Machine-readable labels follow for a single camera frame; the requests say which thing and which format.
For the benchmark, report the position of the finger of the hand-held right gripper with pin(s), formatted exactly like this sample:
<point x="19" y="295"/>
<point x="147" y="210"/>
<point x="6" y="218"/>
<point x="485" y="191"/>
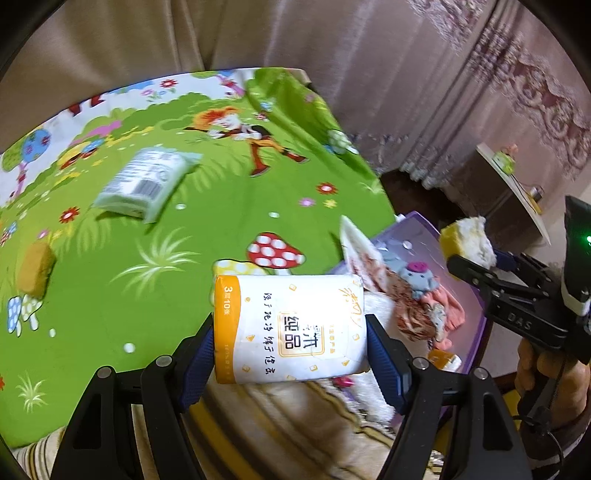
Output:
<point x="526" y="270"/>
<point x="471" y="272"/>

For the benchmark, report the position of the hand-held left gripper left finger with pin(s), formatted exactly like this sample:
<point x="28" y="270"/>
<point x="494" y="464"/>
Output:
<point x="198" y="360"/>

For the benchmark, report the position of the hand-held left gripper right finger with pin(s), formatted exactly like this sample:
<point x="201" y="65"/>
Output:
<point x="385" y="369"/>

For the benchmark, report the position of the yellow white sponge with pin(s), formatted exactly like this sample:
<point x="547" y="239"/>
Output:
<point x="466" y="237"/>

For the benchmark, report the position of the purple storage box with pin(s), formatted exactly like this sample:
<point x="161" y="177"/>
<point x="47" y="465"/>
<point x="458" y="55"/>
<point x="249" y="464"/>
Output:
<point x="425" y="230"/>

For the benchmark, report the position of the white orange tissue roll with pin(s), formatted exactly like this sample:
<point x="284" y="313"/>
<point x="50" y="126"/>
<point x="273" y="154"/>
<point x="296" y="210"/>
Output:
<point x="286" y="332"/>

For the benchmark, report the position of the person's right forearm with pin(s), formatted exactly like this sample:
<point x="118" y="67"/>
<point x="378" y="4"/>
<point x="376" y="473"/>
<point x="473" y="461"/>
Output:
<point x="572" y="445"/>

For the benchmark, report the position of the person's right hand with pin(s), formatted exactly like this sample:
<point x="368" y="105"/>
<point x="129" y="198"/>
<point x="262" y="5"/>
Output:
<point x="579" y="387"/>

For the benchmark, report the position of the red floral cloth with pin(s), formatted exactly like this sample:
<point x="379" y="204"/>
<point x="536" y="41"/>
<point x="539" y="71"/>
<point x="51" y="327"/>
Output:
<point x="408" y="323"/>

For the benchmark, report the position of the grey plush toy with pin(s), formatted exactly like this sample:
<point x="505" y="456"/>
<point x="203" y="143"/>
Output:
<point x="418" y="277"/>

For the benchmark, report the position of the small orange packet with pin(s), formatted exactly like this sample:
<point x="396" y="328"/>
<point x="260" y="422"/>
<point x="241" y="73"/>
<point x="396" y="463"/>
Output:
<point x="445" y="359"/>

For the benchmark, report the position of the metal cup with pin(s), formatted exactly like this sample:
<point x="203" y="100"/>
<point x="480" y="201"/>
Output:
<point x="535" y="194"/>

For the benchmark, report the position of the small side table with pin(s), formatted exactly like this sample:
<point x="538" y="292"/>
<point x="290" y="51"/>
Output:
<point x="517" y="184"/>

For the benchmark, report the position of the green printed bedsheet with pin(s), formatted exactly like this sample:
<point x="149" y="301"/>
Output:
<point x="92" y="323"/>

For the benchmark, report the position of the green toy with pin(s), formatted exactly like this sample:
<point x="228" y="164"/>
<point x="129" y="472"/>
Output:
<point x="503" y="159"/>

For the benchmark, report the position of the mauve lace curtain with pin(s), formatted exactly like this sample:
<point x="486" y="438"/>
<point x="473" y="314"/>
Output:
<point x="508" y="92"/>

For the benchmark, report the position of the white tissue packet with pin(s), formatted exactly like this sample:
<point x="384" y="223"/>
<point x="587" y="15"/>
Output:
<point x="143" y="184"/>

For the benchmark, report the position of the beige satin curtain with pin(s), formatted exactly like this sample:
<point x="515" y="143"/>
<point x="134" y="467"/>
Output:
<point x="138" y="37"/>

